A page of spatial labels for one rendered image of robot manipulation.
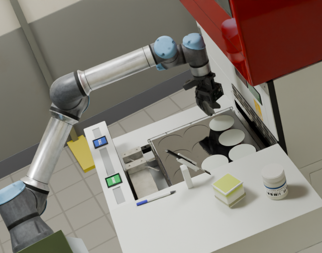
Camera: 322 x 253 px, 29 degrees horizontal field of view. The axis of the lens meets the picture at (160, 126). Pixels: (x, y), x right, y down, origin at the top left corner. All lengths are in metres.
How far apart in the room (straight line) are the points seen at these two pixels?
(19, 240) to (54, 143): 0.38
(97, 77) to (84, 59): 1.90
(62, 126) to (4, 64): 1.68
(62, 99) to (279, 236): 0.87
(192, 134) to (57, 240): 0.69
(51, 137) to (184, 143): 0.51
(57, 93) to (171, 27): 2.11
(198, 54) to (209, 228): 0.66
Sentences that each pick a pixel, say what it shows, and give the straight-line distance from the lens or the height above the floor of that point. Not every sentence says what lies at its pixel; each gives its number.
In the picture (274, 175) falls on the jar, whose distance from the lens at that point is 1.95.
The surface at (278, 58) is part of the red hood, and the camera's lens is 2.04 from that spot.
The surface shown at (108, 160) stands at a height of 0.96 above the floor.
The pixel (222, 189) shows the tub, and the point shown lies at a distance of 1.99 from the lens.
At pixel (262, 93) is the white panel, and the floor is 1.15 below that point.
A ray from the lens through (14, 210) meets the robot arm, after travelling 2.19.
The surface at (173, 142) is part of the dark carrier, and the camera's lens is 2.45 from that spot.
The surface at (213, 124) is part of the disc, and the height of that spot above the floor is 0.90.
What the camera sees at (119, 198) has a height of 0.96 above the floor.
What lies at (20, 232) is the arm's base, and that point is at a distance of 2.18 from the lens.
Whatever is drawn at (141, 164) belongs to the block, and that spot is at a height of 0.91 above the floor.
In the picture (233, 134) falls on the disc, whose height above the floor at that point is 0.90.
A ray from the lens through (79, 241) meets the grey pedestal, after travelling 2.33.
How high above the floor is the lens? 2.36
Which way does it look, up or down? 35 degrees down
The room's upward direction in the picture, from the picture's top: 19 degrees counter-clockwise
